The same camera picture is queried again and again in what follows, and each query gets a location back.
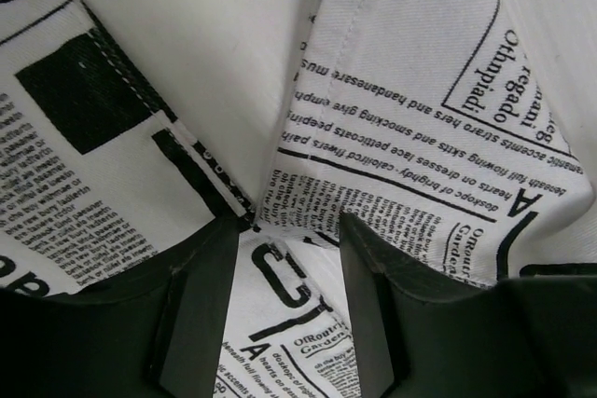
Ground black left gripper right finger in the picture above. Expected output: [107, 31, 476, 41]
[340, 213, 596, 397]

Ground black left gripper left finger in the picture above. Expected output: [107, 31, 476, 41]
[1, 216, 239, 397]

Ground newspaper print trousers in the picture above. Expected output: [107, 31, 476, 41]
[1, 0, 596, 397]

